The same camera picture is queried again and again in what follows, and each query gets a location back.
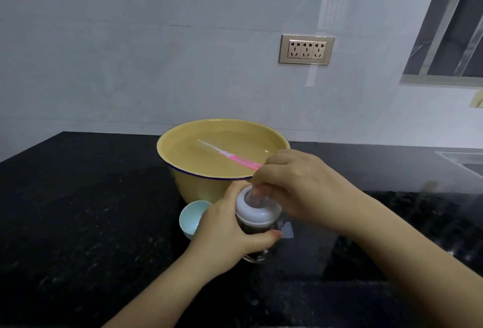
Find gold wall socket plate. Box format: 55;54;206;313
279;34;335;65

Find metal window frame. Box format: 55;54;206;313
399;0;483;87

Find light blue bottle cap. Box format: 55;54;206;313
179;200;214;241

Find yellow enamel basin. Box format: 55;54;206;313
157;119;291;205

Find steel sink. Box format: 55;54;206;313
435;150;483;178

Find person's left forearm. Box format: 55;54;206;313
101;253;214;328

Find person's right forearm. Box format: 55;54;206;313
348;192;483;328

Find clear baby bottle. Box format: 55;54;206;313
236;218;283;263

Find person's left hand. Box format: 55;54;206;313
184;181;283;276

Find person's right hand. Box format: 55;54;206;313
250;149;371;236

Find white bottle collar with teat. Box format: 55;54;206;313
235;185;282;226

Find pink bottle brush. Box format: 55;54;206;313
197;140;263;171

